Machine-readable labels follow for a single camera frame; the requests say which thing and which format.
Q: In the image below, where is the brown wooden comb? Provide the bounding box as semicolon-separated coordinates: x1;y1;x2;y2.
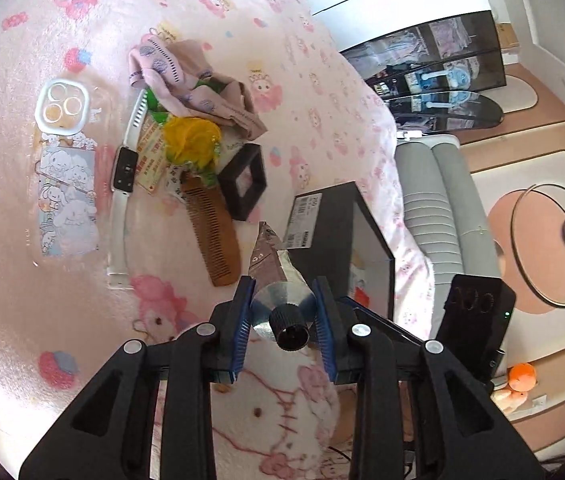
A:
181;174;241;287

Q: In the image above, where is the silver tube with black cap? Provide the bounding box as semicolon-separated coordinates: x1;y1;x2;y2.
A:
248;221;320;352

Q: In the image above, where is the clear cartoon phone case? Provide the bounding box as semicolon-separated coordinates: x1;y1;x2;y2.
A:
34;77;100;259

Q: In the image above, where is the black box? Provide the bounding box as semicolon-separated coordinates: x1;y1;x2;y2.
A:
282;182;396;328

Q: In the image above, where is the green packet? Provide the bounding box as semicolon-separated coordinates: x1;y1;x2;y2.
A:
144;86;164;115

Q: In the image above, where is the white smartwatch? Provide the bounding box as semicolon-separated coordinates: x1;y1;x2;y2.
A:
106;89;149;289

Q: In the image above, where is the red printed packet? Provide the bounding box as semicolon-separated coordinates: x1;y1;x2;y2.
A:
136;110;169;193

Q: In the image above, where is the black glass cabinet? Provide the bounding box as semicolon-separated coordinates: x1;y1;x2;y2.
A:
339;10;508;133

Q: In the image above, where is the white printed packet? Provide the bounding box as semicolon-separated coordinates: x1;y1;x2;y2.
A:
166;164;190;201

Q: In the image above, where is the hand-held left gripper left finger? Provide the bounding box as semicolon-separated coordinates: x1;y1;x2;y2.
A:
18;276;257;480

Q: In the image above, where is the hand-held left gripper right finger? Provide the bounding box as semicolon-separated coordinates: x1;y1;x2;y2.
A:
311;276;545;480

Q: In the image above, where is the grey ribbed chair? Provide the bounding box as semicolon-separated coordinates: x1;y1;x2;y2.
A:
395;132;505;281

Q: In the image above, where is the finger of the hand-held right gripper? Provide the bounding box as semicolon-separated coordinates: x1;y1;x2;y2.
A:
345;296;430;348

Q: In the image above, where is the pink printed cloth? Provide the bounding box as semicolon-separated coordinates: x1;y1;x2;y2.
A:
129;34;269;142

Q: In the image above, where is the beige plush toy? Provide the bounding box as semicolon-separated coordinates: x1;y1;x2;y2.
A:
492;387;530;415

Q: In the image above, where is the pink printed blanket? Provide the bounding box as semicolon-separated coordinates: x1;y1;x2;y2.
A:
0;0;435;461

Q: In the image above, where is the white wardrobe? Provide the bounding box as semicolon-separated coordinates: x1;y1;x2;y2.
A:
282;0;493;53

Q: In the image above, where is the black square frame insert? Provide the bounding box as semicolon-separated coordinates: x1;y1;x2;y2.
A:
217;143;268;222

